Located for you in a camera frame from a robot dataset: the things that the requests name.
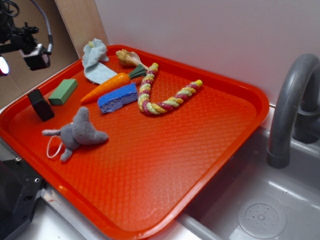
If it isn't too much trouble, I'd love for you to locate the black box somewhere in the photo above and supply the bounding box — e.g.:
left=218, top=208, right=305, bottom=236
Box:
left=27, top=88, right=55, bottom=122

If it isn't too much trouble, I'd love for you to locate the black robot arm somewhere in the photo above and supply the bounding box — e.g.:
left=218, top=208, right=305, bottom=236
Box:
left=0, top=0, right=43, bottom=71

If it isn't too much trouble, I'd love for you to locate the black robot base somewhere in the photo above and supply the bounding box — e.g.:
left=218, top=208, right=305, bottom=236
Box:
left=0, top=157, right=44, bottom=240

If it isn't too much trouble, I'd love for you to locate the orange plastic tray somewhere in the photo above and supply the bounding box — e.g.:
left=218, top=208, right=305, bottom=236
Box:
left=0, top=50, right=269, bottom=240

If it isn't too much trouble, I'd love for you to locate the blue sponge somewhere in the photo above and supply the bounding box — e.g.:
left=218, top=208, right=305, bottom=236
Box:
left=97, top=83, right=138, bottom=114

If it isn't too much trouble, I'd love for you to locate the orange toy carrot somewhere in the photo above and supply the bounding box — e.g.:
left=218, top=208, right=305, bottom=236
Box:
left=80, top=64, right=147, bottom=104

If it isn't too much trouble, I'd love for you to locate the light blue cloth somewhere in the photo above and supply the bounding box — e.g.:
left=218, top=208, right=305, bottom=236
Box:
left=82, top=38, right=117, bottom=85

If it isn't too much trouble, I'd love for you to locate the grey plush elephant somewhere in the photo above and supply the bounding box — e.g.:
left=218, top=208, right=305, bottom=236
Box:
left=42, top=106, right=109, bottom=162

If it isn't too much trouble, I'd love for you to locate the green rectangular block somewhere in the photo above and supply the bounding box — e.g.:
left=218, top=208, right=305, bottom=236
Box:
left=48, top=79, right=78, bottom=106

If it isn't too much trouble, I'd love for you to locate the grey sink basin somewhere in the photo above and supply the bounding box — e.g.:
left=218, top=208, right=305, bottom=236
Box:
left=178, top=128, right=320, bottom=240

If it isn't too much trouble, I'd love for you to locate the wooden board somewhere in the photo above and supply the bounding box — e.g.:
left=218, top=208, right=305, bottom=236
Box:
left=55, top=0, right=109, bottom=58

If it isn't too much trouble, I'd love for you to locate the grey faucet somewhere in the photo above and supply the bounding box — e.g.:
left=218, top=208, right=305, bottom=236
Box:
left=267, top=53, right=320, bottom=169

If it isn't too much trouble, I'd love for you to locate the multicolour rope toy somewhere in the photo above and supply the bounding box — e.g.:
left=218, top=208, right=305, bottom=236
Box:
left=137, top=62, right=204, bottom=116

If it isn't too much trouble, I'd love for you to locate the grey flexible cable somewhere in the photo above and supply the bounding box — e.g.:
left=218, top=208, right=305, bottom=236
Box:
left=30, top=0, right=54, bottom=56

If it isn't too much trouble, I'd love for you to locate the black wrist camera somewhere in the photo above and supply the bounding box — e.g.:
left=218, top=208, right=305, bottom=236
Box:
left=19, top=43, right=51, bottom=71

